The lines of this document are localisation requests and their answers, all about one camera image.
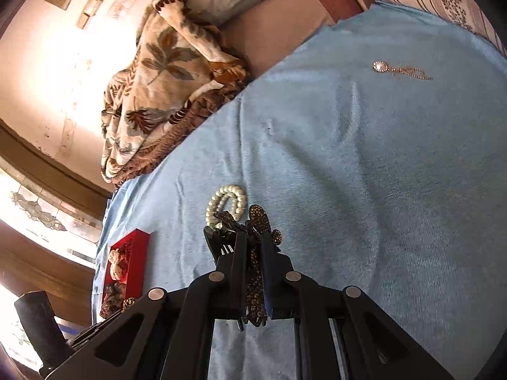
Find white pearl bracelet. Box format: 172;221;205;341
205;184;248;229

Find light blue cloth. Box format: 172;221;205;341
91;0;507;380

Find beige wall switch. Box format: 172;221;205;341
77;0;105;29

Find brown rhinestone hair clip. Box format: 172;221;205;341
203;204;284;327

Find pink bed sheet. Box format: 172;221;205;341
220;0;374;85

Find pearl pendant necklace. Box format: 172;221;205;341
372;60;433;81

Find floral leaf print blanket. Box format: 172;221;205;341
100;0;250;186

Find red box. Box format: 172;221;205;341
99;228;151;319

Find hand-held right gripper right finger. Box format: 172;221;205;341
260;241;457;380

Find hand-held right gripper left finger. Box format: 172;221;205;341
43;232;248;380

